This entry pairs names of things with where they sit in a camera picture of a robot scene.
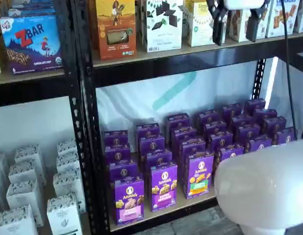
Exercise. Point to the white patterned carton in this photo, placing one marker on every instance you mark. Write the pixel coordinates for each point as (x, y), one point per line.
(29, 153)
(24, 198)
(16, 222)
(68, 164)
(24, 172)
(64, 218)
(67, 147)
(0, 164)
(68, 183)

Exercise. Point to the orange snack box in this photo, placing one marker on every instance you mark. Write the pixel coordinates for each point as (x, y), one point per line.
(116, 29)

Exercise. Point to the purple Annie's box pink patch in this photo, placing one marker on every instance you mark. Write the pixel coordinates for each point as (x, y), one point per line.
(129, 203)
(116, 138)
(117, 154)
(123, 171)

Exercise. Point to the blue ZBar snack box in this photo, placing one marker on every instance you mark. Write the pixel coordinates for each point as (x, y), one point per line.
(31, 46)

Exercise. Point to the teal tape strip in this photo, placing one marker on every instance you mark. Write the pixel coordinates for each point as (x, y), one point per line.
(176, 90)

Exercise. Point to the white backdrop sheet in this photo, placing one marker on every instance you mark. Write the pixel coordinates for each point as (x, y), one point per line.
(141, 102)

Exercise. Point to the purple Annie's snack box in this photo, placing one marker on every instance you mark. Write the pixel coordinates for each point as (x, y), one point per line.
(274, 124)
(254, 104)
(231, 110)
(248, 132)
(258, 144)
(265, 114)
(241, 121)
(285, 137)

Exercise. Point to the wooden shelf board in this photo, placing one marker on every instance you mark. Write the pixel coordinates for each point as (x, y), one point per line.
(84, 227)
(166, 215)
(31, 78)
(166, 55)

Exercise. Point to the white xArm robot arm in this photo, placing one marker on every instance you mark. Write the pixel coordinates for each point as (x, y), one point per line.
(259, 186)

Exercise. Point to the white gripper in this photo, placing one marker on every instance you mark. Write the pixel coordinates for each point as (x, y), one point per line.
(243, 4)

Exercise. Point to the black metal shelf rack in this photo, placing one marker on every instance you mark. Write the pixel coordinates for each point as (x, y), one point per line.
(92, 117)
(31, 93)

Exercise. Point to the purple Annie's box yellow patch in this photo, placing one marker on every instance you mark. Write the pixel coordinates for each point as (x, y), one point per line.
(215, 128)
(221, 140)
(208, 117)
(231, 153)

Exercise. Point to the white Simple Mills box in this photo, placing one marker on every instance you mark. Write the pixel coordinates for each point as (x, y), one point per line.
(199, 27)

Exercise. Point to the purple Annie's box magenta patch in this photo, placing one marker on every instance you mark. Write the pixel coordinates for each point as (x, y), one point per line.
(163, 188)
(147, 129)
(159, 157)
(151, 144)

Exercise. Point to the purple Annie's box green patch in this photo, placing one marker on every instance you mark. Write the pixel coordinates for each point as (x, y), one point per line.
(200, 176)
(183, 134)
(192, 147)
(178, 121)

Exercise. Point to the white mint chocolate box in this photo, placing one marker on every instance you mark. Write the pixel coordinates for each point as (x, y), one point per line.
(163, 27)

